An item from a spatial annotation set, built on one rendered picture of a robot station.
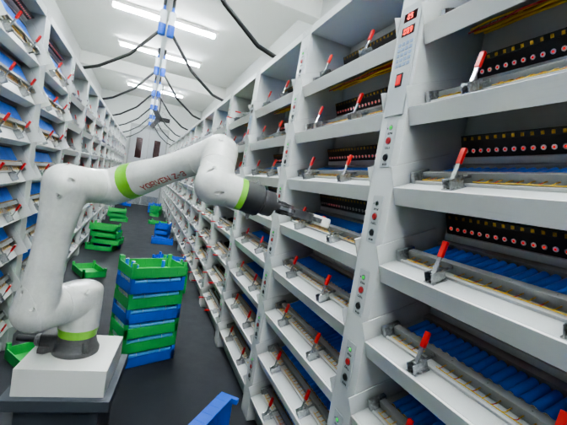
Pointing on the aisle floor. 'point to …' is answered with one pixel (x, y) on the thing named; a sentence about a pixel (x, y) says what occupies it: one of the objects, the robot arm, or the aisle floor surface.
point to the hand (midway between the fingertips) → (318, 220)
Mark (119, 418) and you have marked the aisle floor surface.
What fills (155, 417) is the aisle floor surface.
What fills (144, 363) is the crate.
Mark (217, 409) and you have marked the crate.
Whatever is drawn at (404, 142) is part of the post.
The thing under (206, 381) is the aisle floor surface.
